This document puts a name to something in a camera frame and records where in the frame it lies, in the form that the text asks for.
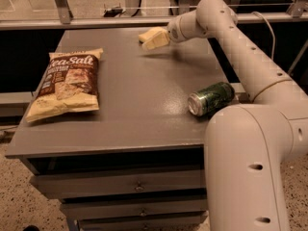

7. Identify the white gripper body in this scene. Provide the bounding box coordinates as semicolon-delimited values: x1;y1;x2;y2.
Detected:
167;12;196;42

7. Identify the bottom grey drawer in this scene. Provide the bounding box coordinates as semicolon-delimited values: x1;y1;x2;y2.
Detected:
79;212;206;231

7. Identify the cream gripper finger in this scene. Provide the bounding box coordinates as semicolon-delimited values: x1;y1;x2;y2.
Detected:
142;35;169;51

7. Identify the top grey drawer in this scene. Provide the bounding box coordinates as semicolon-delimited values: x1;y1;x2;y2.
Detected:
30;168;205;199

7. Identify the white cable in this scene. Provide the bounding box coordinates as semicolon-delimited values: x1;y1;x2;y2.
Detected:
251;11;277;62

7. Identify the sea salt chips bag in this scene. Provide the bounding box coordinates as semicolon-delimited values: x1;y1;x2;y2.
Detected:
26;48;103;122

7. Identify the grey drawer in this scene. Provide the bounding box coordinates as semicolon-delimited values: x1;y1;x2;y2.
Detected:
30;168;205;199
79;212;206;231
61;197;207;219

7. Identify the grey metal railing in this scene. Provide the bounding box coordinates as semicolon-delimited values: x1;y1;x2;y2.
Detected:
0;11;308;31

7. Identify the yellow sponge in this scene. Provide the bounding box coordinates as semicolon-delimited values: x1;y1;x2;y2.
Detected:
139;27;167;42

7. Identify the middle grey drawer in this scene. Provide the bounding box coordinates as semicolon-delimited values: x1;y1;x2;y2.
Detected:
61;197;207;219

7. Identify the green soda can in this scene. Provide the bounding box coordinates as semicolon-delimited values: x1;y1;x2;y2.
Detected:
188;82;235;116

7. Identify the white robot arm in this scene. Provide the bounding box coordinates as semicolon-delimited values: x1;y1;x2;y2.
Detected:
167;0;308;231

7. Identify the grey drawer cabinet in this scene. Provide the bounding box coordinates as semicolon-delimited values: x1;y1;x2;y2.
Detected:
5;25;251;231

